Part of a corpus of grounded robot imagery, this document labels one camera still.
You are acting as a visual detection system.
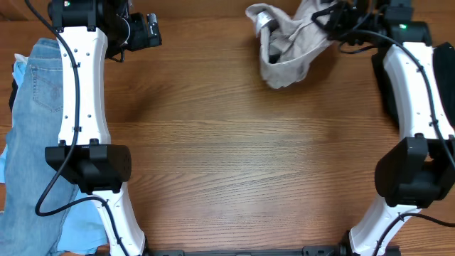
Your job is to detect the beige cotton shorts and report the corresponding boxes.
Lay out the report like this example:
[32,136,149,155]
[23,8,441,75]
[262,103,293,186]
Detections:
[245,0,335,89]

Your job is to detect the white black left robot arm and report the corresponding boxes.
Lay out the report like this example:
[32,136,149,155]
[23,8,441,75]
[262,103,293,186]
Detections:
[45,0,161,255]

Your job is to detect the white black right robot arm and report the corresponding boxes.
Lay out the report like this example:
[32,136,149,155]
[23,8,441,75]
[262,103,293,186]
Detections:
[311,1,454,255]

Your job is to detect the folded black garment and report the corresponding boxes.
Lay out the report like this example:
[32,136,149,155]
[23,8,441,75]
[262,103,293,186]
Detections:
[371,42,454,126]

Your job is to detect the white garment under jeans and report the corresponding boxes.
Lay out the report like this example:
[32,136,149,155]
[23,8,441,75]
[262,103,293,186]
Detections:
[14,53,28,65]

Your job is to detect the light blue denim jeans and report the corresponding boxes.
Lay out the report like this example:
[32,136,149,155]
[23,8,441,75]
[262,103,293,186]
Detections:
[1,38,68,255]

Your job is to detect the light blue shirt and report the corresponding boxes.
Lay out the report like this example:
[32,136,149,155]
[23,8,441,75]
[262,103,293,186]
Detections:
[1,60,108,255]

